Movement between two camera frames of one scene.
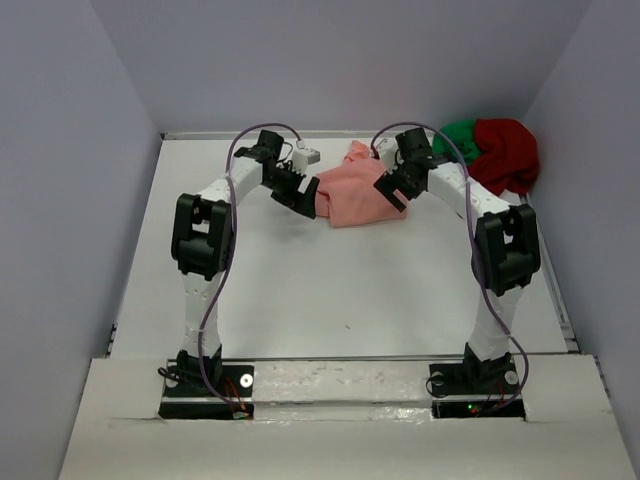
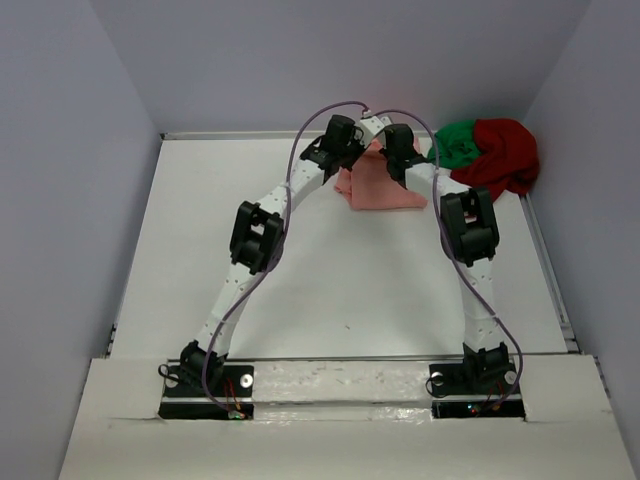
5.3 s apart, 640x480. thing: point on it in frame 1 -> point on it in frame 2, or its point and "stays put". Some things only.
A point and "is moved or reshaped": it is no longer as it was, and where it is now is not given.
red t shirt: (509, 157) stays put
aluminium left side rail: (112, 337) stays put
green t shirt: (462, 134) stays put
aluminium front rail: (346, 358) stays put
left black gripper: (302, 203) -> (358, 151)
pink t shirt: (348, 194) is moved or reshaped
